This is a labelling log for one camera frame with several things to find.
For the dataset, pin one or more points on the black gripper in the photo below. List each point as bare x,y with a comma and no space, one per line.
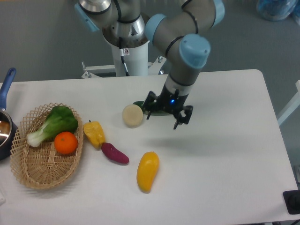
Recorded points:
168,102

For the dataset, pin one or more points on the yellow mango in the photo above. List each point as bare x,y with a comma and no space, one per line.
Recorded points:
147,171

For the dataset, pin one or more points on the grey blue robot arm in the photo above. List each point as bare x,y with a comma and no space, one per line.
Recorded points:
179,39

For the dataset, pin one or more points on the green cucumber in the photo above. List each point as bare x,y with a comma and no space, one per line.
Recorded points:
154,113

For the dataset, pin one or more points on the purple sweet potato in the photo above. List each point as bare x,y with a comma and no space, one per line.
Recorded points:
114,154

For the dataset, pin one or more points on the yellow bell pepper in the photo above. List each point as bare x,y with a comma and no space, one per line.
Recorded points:
95,133

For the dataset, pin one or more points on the green bok choy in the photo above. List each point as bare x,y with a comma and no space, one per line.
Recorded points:
60,119

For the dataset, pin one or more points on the orange tangerine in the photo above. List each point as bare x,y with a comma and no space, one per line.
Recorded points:
65,142

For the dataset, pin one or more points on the woven wicker basket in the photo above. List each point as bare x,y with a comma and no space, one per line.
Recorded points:
42,167

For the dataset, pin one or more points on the blue plastic bag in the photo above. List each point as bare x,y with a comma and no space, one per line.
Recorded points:
275,10

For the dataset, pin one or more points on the black device at edge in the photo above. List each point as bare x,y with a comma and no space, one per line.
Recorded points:
292,201

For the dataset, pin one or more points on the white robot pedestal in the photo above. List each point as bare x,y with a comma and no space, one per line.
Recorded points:
129,48

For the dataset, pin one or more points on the white side frame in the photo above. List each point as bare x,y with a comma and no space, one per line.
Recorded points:
290,107

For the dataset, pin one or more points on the blue handled saucepan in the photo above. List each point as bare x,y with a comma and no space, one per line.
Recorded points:
7,126

